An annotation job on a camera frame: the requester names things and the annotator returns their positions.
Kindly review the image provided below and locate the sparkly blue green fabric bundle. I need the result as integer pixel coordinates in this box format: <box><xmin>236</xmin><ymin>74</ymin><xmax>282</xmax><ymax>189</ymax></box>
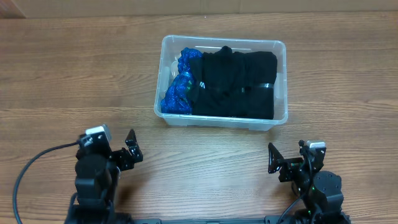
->
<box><xmin>160</xmin><ymin>47</ymin><xmax>202</xmax><ymax>114</ymax></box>

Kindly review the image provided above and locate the clear plastic storage container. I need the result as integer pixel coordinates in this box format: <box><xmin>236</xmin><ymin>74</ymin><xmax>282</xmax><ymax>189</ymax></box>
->
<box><xmin>154</xmin><ymin>35</ymin><xmax>289</xmax><ymax>131</ymax></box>

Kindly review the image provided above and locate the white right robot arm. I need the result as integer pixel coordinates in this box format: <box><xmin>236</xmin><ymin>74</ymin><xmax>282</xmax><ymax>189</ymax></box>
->
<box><xmin>264</xmin><ymin>140</ymin><xmax>351</xmax><ymax>224</ymax></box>

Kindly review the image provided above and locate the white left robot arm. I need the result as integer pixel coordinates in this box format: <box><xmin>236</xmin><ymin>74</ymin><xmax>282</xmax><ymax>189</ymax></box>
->
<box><xmin>65</xmin><ymin>126</ymin><xmax>143</xmax><ymax>224</ymax></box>

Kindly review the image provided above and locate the black taped garment bundle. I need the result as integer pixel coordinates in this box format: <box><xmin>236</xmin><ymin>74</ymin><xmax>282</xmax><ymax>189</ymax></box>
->
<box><xmin>188</xmin><ymin>46</ymin><xmax>247</xmax><ymax>117</ymax></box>

